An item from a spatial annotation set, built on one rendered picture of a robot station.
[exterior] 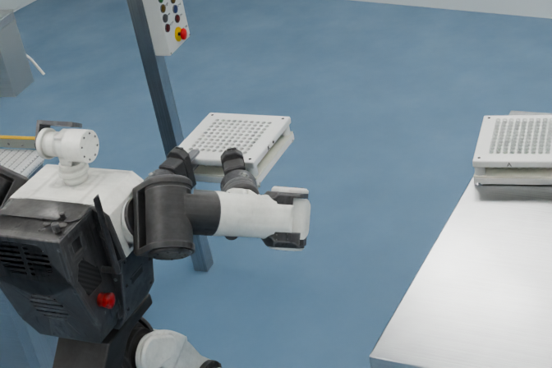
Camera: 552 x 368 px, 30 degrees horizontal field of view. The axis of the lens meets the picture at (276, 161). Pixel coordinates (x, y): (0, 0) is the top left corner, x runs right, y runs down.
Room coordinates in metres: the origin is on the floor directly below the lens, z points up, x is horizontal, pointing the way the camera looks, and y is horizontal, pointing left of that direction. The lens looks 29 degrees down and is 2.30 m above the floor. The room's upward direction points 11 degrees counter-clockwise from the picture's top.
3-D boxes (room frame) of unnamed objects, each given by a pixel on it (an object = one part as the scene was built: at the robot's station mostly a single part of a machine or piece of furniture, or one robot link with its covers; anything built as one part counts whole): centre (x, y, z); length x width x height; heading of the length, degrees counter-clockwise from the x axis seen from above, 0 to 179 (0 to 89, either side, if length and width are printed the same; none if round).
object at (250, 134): (2.40, 0.11, 1.05); 0.25 x 0.24 x 0.02; 61
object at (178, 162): (2.25, 0.27, 1.05); 0.12 x 0.10 x 0.13; 143
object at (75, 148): (1.85, 0.40, 1.38); 0.10 x 0.07 x 0.09; 61
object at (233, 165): (2.18, 0.10, 1.05); 0.12 x 0.10 x 0.13; 3
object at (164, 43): (3.41, 0.28, 1.06); 0.17 x 0.06 x 0.26; 154
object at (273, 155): (2.40, 0.11, 1.00); 0.24 x 0.24 x 0.02; 61
